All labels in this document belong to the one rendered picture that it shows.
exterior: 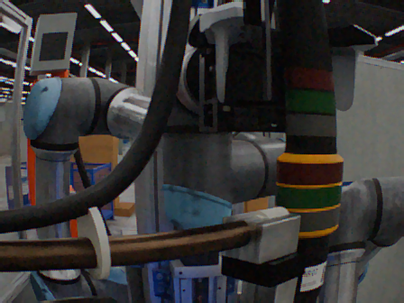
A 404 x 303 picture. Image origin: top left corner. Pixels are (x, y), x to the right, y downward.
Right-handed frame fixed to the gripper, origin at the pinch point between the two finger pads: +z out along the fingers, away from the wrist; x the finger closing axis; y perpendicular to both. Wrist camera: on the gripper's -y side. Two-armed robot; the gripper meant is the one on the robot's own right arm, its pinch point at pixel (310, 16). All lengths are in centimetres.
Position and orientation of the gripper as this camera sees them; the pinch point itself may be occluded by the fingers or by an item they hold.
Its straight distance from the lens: 25.3
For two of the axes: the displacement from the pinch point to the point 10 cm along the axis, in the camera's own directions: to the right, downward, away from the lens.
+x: -9.7, 0.1, -2.3
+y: 0.0, 10.0, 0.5
